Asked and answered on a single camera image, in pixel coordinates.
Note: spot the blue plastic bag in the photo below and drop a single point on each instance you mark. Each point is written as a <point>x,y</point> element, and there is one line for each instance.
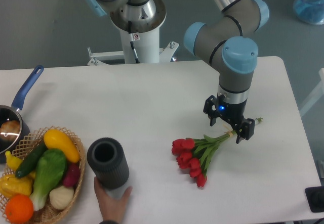
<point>309,11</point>

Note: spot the orange fruit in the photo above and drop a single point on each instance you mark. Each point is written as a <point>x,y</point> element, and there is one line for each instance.
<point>19,209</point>

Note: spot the woven wicker basket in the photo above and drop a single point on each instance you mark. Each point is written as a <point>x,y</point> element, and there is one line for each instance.
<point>48,214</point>

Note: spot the white garlic bulb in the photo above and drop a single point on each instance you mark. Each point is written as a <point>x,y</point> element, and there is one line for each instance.
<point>61,196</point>

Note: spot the green cucumber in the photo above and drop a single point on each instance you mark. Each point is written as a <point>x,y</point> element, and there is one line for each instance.
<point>29,163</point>

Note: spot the brown bread roll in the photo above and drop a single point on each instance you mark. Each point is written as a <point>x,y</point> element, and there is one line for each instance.
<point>10,130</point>

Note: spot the yellow squash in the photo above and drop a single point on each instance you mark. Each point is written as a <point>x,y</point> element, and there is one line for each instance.
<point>55,139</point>

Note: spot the blue handled saucepan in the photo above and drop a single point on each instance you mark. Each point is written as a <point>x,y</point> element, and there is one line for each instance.
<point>12,112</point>

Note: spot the black device at edge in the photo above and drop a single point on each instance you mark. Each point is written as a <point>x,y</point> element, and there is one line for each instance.
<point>315,198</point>

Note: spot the green lettuce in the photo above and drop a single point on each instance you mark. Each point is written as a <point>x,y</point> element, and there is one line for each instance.
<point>49,172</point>

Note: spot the dark grey ribbed vase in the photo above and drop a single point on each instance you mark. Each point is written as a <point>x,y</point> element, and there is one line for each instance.
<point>107,159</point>

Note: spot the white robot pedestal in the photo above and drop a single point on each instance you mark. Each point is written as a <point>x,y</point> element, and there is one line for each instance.
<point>139,29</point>

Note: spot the yellow bell pepper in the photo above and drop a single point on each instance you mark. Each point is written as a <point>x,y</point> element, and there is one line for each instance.
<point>11,186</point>

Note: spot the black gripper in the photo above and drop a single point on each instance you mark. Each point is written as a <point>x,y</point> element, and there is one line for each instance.
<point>233,114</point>

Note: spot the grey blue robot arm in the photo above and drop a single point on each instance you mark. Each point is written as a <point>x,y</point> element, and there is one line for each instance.
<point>225,46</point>

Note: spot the red tulip bouquet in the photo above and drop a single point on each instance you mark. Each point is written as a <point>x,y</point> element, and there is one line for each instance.
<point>195,155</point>

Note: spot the person's hand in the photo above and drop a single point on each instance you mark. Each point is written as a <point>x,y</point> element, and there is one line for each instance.
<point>110,208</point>

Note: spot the dark sleeve forearm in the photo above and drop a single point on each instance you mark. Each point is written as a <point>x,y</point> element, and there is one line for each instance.
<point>108,222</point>

